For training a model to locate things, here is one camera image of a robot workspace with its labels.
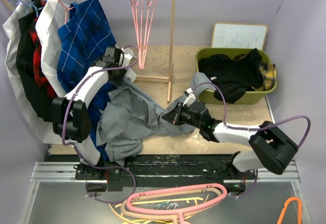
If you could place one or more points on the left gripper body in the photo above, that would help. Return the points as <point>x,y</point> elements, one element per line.
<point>120,74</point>

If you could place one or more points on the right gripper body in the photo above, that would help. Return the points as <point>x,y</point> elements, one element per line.
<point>183,115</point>

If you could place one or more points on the grey button shirt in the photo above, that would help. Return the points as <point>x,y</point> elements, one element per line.
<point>131,116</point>

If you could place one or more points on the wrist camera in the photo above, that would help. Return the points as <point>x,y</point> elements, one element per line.
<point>127,56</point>
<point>190,97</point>

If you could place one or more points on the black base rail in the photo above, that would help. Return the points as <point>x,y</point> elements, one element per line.
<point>160,171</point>

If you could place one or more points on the thick pink plastic hanger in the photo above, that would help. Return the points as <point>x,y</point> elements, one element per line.
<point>177,215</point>

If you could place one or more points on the pink hanger holding blue shirt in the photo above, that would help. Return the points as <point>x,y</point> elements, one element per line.
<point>66,9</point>

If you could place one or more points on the white shirt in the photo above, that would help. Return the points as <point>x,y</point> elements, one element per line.
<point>51,19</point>

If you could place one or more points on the black hanging shirt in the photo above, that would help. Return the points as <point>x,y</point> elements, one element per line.
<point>39,100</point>

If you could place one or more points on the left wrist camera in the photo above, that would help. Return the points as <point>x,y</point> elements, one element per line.
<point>127,56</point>

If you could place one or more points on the pink wire hanger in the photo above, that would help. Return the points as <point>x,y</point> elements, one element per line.
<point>146,29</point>
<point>137,7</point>

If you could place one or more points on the blue plaid shirt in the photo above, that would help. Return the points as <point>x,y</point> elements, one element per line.
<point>85,38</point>

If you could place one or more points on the red plaid shirt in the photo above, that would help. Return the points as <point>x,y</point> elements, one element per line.
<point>38,75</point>

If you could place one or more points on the yellow plaid shirt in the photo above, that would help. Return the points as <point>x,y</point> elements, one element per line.
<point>258,75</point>

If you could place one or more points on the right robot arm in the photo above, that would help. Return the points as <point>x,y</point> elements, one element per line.
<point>272,149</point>

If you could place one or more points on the green laundry bin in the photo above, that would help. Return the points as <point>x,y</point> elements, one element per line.
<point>237,96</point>

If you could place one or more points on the small whiteboard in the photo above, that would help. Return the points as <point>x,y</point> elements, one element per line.
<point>239,35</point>

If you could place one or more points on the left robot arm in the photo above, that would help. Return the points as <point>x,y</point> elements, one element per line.
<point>71,118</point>

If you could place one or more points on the beige plastic hanger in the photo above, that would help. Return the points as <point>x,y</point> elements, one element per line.
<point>166,203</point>

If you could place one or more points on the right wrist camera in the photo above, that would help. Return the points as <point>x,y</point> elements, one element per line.
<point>190,97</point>

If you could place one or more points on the black shirt in bin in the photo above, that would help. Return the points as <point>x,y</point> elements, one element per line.
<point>234,73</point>

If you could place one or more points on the light grey hanging shirt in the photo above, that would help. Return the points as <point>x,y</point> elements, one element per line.
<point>11,29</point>

